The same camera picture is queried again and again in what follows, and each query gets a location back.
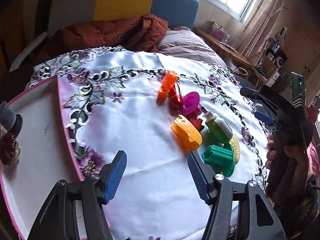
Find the teal green flanged piece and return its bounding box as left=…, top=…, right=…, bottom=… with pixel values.
left=201, top=143, right=236, bottom=178

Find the yellow carved oval object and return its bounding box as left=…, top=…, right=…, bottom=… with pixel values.
left=229, top=136, right=240, bottom=164

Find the green and white container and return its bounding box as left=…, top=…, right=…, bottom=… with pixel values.
left=201, top=106, right=233, bottom=144

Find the orange-yellow curved piece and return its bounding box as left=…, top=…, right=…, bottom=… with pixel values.
left=170, top=114, right=202, bottom=151

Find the red puzzle-shaped block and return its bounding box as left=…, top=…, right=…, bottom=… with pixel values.
left=188, top=115, right=204, bottom=132

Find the magenta funnel-shaped object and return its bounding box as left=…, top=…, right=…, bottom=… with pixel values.
left=181, top=92, right=202, bottom=116

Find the red glossy cylinder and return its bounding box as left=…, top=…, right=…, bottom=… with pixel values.
left=169, top=83, right=183, bottom=111

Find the orange perforated block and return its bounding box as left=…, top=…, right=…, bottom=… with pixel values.
left=157, top=70, right=178, bottom=101

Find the dark brown flower-shaped object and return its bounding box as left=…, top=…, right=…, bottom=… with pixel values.
left=0, top=132, right=21, bottom=165

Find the person's right hand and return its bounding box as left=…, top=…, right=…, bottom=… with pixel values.
left=265, top=133, right=308, bottom=170

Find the pink shallow tray box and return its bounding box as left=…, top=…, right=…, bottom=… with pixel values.
left=0, top=74, right=112, bottom=240

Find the white embroidered floral tablecloth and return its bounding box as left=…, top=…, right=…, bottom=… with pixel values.
left=28, top=47, right=268, bottom=239

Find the wooden side table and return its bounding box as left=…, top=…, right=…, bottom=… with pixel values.
left=193, top=27, right=267, bottom=83

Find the pink curtain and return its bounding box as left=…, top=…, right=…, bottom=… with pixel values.
left=233, top=0, right=284, bottom=66

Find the pink box on side table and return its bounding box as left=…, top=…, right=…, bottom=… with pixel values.
left=209, top=22, right=229, bottom=43

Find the pinkish grey pillow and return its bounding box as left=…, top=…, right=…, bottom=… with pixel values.
left=158, top=26, right=227, bottom=67

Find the rust brown quilted jacket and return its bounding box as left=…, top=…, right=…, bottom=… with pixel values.
left=37, top=14, right=168, bottom=59

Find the grey yellow blue headboard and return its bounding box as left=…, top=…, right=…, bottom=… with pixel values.
left=48, top=0, right=199, bottom=36

